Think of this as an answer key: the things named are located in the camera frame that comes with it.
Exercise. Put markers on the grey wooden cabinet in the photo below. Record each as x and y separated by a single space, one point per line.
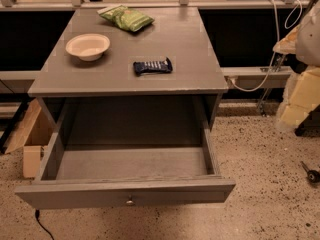
177 33

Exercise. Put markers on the light wooden box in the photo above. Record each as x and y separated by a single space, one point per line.
31 137

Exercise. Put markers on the round metal drawer knob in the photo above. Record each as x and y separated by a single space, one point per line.
130 201

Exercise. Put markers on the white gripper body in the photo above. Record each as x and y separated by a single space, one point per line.
310 40

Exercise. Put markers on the blue rxbar blueberry bar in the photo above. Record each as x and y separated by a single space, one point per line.
153 67

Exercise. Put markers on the grey metal rail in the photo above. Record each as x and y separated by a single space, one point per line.
252 77

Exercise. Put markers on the green chip bag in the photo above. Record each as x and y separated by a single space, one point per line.
126 18

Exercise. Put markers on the black knob tool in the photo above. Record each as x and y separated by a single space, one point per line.
313 176

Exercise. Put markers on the open grey top drawer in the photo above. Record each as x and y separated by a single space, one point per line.
156 149

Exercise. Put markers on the white paper bowl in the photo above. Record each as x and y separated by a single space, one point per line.
88 47

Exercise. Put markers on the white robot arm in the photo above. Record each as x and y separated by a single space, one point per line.
302 91

